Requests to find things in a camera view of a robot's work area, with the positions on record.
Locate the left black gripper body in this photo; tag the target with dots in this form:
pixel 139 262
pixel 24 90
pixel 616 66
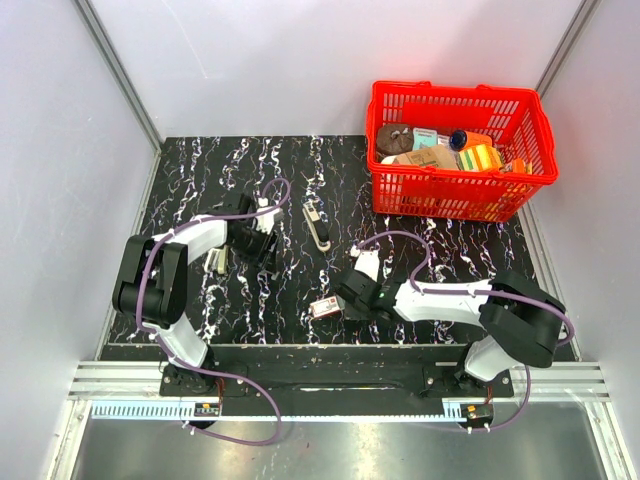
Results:
pixel 252 244

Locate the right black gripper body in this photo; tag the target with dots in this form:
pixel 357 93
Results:
pixel 356 312

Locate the red white staple box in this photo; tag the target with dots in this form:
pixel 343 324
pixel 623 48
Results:
pixel 326 307

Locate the cream white stapler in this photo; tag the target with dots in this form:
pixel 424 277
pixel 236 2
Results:
pixel 217 260

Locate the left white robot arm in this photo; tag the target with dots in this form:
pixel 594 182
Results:
pixel 152 282

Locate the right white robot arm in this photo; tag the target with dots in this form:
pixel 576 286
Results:
pixel 522 323

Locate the brown cardboard package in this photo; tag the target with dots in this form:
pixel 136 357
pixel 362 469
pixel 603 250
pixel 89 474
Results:
pixel 438 156

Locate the red plastic shopping basket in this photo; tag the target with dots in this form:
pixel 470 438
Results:
pixel 457 152

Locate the teal white small box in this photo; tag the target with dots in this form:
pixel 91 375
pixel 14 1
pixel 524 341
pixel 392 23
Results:
pixel 424 138

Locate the orange bottle blue cap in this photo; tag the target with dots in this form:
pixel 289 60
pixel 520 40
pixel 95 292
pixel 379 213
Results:
pixel 463 139

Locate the small orange packet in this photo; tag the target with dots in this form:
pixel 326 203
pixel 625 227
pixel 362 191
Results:
pixel 517 166

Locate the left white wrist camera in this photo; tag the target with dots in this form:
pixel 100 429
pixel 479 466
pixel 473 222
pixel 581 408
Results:
pixel 267 216

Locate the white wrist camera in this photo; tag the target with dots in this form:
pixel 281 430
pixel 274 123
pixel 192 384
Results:
pixel 267 216
pixel 366 262

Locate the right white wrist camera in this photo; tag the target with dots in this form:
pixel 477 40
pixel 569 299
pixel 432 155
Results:
pixel 366 262

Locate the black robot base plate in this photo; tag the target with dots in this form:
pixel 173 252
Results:
pixel 335 381

